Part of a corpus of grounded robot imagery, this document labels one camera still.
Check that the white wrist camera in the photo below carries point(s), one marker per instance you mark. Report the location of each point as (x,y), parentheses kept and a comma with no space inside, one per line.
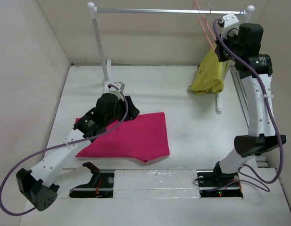
(116,88)
(227,23)

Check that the yellow garment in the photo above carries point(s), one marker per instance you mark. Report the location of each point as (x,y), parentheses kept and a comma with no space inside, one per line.
(210,75)

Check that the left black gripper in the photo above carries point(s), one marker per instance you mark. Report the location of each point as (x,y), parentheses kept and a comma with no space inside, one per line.
(132,111)

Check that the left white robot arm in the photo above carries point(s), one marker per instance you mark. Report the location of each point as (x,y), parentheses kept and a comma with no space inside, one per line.
(37,183)

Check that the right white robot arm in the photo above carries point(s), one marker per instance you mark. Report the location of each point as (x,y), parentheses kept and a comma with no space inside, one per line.
(241,43)

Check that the white and silver clothes rack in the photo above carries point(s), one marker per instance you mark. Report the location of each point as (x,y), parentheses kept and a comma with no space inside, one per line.
(243,16)

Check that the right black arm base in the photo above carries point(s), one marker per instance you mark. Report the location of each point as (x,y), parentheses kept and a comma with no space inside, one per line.
(212,186)

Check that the aluminium rail right side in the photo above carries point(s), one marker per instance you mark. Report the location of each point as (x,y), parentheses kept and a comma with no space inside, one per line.
(254,161)

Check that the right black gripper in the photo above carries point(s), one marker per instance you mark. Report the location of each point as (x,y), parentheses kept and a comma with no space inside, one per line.
(220,45)

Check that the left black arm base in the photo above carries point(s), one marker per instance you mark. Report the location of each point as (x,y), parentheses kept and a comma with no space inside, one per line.
(100,185)

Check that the pink plastic hanger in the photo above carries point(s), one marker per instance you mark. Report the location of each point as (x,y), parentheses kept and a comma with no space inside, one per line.
(207,31)

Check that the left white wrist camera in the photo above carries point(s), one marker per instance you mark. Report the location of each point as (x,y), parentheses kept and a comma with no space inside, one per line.
(116,88)

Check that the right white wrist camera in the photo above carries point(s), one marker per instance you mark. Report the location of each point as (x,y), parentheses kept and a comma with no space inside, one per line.
(227,23)

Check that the pink trousers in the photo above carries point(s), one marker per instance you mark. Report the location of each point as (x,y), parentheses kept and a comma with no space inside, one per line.
(144,138)

